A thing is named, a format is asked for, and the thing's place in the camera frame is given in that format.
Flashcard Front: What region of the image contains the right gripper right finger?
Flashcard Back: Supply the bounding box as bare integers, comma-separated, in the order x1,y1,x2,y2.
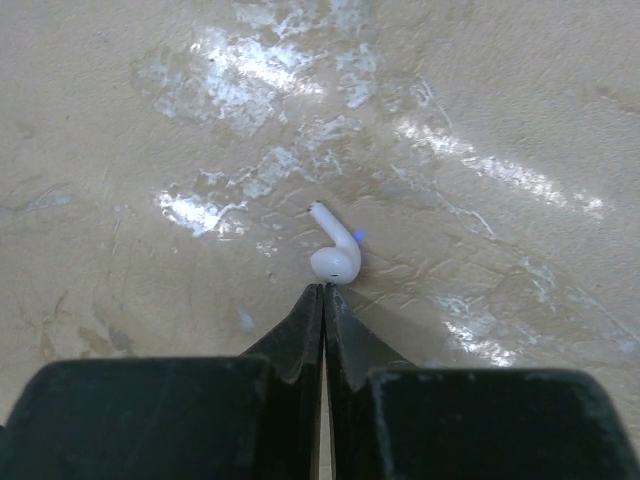
323,284,639,479

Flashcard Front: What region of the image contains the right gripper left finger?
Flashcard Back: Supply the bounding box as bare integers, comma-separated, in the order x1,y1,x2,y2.
1,284,323,479

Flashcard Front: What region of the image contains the white earbud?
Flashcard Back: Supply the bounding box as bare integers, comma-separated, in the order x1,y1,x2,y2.
309,201,362,285

